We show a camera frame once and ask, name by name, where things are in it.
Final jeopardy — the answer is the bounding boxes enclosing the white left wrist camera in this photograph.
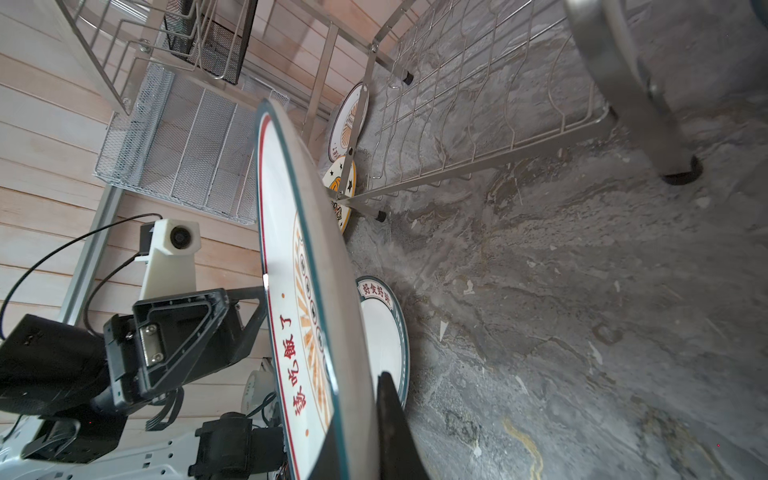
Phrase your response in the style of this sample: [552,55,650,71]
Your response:
[136,219,201,300]

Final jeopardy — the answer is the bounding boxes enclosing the small orange sunburst plate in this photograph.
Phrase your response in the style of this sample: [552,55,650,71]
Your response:
[328,82,363,162]

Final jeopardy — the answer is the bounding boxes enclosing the white plate orange sunburst design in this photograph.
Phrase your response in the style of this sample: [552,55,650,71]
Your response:
[254,100,380,479]

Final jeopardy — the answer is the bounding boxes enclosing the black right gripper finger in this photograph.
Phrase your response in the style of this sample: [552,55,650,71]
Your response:
[376,372,429,480]

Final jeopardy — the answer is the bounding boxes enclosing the cream plate stars cartoon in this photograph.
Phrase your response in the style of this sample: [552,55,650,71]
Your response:
[320,155,358,235]

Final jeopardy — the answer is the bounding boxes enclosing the white wire mesh shelf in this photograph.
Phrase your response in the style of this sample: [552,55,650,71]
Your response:
[95,65,257,225]

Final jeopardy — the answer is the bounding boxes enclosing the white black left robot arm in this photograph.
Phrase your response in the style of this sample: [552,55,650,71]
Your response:
[1,286,268,479]

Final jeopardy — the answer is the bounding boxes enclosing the white plate green lettered rim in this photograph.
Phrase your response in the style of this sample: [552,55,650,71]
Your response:
[356,275,411,408]

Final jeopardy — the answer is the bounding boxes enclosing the black mesh basket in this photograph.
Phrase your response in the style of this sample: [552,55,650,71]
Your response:
[162,1,258,85]

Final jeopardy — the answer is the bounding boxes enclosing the stainless steel dish rack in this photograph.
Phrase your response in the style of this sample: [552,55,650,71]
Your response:
[40,1,702,213]

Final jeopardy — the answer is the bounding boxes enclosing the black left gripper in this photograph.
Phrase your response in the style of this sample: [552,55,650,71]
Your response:
[101,286,267,414]

